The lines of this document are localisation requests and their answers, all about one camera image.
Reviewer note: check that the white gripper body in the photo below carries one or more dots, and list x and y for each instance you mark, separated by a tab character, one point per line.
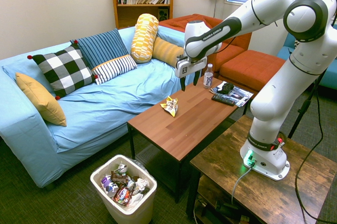
184	70

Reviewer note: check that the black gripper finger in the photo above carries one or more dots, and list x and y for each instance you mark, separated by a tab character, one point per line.
183	84
197	77

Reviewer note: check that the yellow chip bag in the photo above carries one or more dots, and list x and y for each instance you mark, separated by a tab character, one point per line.
170	105

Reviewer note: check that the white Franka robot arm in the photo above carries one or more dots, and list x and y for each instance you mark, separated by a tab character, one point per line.
276	82

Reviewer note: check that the clear plastic bin liner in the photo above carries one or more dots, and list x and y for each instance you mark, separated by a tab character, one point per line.
139	165

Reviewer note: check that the white plastic trash bin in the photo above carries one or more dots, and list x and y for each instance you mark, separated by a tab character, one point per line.
131	209

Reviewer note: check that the clear plastic water bottle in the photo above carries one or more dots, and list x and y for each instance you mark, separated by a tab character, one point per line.
208	78

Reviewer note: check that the mustard striped pillow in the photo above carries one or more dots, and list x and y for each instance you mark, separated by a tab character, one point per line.
167	51

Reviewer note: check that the black tv remote control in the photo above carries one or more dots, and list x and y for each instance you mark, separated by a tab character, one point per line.
222	100

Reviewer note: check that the wooden coffee table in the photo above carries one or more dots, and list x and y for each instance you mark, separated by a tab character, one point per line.
189	125

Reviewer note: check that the orange sofa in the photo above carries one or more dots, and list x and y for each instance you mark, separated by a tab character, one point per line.
179	22

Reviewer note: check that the glossy magazine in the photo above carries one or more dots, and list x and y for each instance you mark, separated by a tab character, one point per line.
241	96

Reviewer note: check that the yellow patterned bolster pillow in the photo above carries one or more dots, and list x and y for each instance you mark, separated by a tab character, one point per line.
144	38

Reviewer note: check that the orange ottoman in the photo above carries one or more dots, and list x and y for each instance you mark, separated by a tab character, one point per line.
250	66

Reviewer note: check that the small black speaker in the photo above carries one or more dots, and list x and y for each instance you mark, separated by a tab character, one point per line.
163	14

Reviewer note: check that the white navy striped pillow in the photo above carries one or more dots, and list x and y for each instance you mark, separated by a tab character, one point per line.
114	69

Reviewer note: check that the light blue sofa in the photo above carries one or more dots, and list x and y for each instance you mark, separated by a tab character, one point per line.
105	108

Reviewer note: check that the floor vent grille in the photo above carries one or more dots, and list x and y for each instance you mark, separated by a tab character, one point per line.
146	158

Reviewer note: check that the blue striped pillow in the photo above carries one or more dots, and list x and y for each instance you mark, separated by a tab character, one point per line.
101	46

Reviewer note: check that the crumpled white paper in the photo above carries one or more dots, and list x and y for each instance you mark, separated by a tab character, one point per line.
142	184

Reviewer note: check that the brown candy wrapper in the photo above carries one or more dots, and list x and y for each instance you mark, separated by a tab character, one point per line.
119	176

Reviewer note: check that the black white checked pillow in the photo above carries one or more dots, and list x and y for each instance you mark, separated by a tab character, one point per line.
65	70

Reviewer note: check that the purple white drink bottle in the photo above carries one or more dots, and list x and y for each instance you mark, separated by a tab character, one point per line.
108	185

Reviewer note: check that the red snack wrapper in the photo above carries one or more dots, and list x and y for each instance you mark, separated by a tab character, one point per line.
122	195

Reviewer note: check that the black power strip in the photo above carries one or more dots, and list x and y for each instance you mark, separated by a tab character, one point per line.
223	209

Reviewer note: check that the teal armchair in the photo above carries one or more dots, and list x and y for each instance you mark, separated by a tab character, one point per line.
330	76

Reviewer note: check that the rustic dark wood table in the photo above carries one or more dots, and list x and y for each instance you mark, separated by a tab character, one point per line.
263	197

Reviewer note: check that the plain mustard yellow pillow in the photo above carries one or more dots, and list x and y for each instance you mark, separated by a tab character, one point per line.
42	100

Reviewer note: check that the black camera tripod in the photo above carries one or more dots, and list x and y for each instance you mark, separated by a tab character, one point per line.
302	108

